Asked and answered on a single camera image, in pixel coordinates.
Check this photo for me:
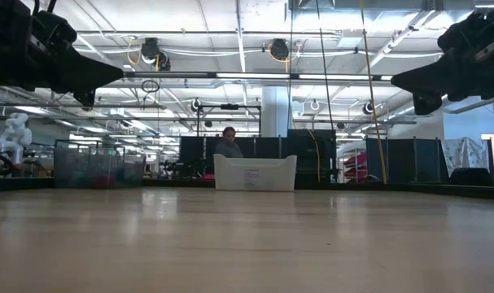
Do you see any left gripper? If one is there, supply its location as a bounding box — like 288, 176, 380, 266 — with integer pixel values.
0, 0, 125, 109

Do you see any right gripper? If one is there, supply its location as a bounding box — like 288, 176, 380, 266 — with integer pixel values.
391, 2, 494, 116

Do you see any dark blue partition panel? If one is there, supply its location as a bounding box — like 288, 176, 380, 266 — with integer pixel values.
365, 137, 451, 185

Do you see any white patterned cloth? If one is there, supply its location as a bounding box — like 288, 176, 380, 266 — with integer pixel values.
440, 137, 492, 177

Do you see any clear grey plastic bin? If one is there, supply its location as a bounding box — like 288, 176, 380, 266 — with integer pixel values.
52, 146, 146, 190

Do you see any red shelf rack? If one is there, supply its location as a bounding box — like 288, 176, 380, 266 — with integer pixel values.
343, 151, 369, 183

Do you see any black chair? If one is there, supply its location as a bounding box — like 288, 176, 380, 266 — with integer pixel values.
449, 167, 494, 188

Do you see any black partition panel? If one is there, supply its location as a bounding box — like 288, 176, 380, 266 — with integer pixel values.
178, 135, 291, 177

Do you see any black tall cabinet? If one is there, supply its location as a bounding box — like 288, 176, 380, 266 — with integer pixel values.
286, 129, 338, 183

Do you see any person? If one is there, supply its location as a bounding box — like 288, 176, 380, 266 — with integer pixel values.
214, 126, 244, 159

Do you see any white plastic bin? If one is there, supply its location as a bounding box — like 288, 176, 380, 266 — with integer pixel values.
212, 153, 298, 192

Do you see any yellow cable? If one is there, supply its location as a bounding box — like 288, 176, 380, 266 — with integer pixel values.
306, 129, 321, 183
359, 0, 389, 184

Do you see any black ceiling cable reel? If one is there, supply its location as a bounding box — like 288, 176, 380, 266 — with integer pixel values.
140, 37, 171, 71
269, 38, 291, 62

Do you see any black metal gantry frame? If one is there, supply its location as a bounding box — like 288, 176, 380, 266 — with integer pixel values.
196, 103, 262, 138

